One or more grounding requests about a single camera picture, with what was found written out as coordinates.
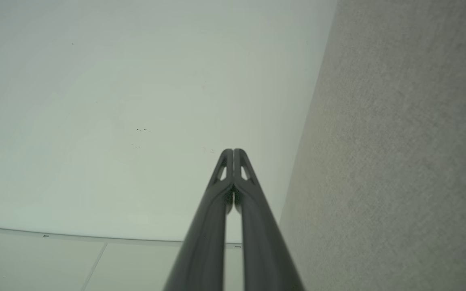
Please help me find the grey fabric sofa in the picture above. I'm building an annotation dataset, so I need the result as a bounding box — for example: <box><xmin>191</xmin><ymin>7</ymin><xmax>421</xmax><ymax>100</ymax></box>
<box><xmin>279</xmin><ymin>0</ymin><xmax>466</xmax><ymax>291</ymax></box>

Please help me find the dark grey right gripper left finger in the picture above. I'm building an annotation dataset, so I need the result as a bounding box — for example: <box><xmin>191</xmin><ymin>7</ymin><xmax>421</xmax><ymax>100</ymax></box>
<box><xmin>163</xmin><ymin>149</ymin><xmax>233</xmax><ymax>291</ymax></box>

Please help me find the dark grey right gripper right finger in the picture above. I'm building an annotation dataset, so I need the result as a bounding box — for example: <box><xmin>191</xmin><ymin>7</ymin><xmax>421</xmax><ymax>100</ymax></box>
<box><xmin>233</xmin><ymin>149</ymin><xmax>305</xmax><ymax>291</ymax></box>

